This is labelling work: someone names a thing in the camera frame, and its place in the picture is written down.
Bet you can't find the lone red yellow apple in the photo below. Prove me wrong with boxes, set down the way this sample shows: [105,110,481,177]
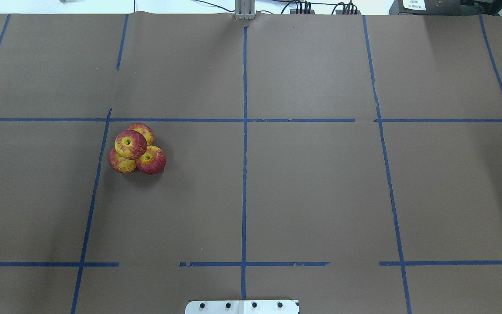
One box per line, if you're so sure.
[114,130,148,160]

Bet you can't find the right red yellow apple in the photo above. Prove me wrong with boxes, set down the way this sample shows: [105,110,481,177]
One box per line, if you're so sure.
[135,145,166,175]

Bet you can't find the back red yellow apple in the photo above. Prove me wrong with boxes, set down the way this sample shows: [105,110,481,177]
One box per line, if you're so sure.
[127,123,155,145]

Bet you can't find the front red yellow apple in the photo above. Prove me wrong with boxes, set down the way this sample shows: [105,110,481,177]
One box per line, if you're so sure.
[108,149,137,174]

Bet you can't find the black desktop computer box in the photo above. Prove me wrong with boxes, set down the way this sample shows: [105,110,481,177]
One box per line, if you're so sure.
[389,0,461,16]

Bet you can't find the aluminium frame post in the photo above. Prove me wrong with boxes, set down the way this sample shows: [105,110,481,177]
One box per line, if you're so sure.
[234,0,256,20]

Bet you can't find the white camera stand pillar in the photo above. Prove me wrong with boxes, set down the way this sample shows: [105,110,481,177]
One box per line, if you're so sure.
[185,300,300,314]

